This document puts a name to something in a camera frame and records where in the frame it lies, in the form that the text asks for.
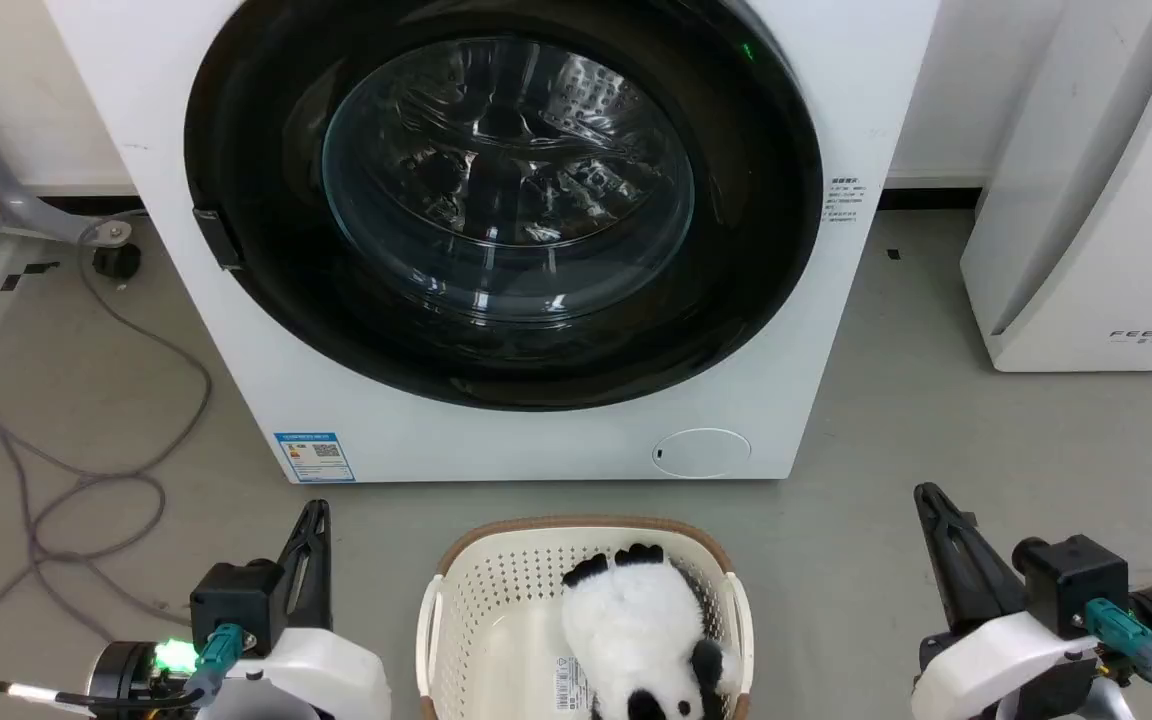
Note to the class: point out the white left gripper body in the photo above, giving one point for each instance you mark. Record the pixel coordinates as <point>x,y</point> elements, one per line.
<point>326,680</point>

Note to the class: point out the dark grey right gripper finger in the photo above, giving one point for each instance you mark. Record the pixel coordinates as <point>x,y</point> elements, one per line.
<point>991,580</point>
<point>946,560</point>

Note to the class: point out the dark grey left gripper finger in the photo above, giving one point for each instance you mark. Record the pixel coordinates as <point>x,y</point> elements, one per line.
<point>298,560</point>
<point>321,590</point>

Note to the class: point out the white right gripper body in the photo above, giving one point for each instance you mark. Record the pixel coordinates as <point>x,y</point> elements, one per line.
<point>996,660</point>

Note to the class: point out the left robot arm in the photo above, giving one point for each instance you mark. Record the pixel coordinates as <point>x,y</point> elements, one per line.
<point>121,670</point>

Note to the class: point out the white front-load washing machine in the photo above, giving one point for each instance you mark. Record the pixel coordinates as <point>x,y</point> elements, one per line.
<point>536,445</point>

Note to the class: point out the round black glass washer door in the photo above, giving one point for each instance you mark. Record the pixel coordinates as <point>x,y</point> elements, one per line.
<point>256,300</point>

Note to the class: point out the cream plastic laundry basket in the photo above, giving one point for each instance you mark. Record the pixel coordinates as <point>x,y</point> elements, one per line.
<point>496,590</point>

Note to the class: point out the white barcode label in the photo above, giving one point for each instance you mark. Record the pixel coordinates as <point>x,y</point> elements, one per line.
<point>571,685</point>

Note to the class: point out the panda plush toy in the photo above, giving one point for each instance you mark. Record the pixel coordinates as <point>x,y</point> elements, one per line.
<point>626,625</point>

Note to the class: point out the black round levelling foot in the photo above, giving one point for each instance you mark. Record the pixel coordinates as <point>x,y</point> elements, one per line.
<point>117,261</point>

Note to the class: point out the white air purifier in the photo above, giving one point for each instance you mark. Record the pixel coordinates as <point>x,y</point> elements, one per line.
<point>1116,200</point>

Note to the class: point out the grey metal table leg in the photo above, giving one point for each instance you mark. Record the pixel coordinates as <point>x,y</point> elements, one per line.
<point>16,210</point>

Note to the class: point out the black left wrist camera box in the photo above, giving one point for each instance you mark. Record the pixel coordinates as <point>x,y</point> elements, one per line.
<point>236,600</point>

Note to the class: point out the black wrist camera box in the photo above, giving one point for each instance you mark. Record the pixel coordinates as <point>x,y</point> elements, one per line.
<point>236,600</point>
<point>1076,580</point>

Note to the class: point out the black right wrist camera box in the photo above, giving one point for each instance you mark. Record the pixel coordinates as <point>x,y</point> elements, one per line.
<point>1076,580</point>

